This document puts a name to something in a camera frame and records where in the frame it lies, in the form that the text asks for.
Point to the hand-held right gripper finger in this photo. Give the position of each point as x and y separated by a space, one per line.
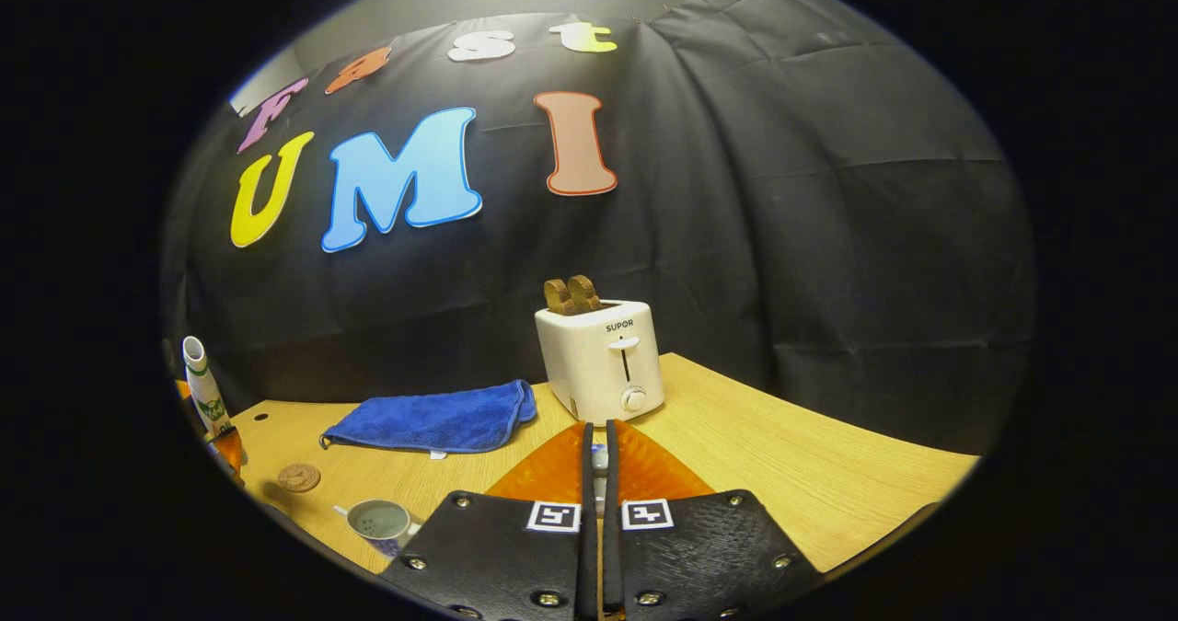
589 557
611 557

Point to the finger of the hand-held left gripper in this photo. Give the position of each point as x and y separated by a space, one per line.
230 455
190 409

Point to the white green label water bottle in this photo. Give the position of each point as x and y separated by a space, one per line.
207 391

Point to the round brown coaster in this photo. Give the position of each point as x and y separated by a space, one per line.
299 477

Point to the white blue patterned teacup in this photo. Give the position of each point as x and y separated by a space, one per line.
379 518

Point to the white toaster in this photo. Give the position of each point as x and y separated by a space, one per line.
594 368

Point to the blue towel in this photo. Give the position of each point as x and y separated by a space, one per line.
433 419

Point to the black backdrop cloth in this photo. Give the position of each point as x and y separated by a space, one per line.
782 235

